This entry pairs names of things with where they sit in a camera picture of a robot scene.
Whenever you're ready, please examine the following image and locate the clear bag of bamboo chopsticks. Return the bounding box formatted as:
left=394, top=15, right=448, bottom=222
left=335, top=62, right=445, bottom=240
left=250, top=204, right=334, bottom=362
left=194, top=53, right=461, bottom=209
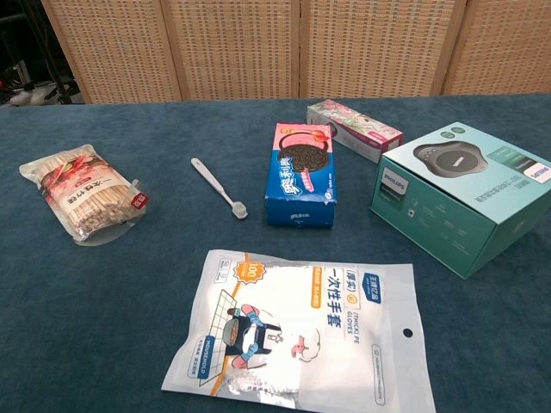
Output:
left=18, top=143, right=152, bottom=247

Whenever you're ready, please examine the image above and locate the white disposable gloves packet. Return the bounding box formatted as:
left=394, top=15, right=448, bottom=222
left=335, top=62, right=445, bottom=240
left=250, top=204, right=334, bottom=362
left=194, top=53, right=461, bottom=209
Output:
left=161, top=249, right=436, bottom=413

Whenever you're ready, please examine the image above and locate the teal Philips speaker box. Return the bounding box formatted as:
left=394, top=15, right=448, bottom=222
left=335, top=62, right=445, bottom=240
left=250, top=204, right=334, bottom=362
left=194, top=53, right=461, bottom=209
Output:
left=368, top=121, right=551, bottom=280

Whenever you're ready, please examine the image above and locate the blue velvet tablecloth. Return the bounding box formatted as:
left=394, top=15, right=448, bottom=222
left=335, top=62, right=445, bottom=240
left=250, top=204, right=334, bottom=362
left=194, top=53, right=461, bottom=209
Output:
left=0, top=92, right=551, bottom=413

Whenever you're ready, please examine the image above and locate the white toothbrush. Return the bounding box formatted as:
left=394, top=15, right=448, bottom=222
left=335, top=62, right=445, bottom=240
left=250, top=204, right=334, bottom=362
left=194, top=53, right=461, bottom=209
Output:
left=190, top=157, right=250, bottom=221

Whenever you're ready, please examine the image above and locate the woven rattan folding screen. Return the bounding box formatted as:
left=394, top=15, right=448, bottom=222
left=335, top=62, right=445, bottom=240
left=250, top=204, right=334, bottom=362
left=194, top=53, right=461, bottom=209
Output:
left=40, top=0, right=551, bottom=104

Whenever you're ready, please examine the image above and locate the blue pink Oreo cookie box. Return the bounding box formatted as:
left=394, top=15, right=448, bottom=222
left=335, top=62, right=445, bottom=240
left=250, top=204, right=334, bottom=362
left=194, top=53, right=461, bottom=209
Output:
left=264, top=122, right=338, bottom=228

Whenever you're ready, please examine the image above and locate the black tripod stand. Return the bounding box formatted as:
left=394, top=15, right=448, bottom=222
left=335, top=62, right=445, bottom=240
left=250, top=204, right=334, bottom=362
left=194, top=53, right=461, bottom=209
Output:
left=0, top=0, right=81, bottom=106

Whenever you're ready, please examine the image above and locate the floral pink white long box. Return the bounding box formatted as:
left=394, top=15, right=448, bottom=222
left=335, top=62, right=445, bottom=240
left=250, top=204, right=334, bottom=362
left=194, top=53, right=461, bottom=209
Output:
left=306, top=99, right=405, bottom=164

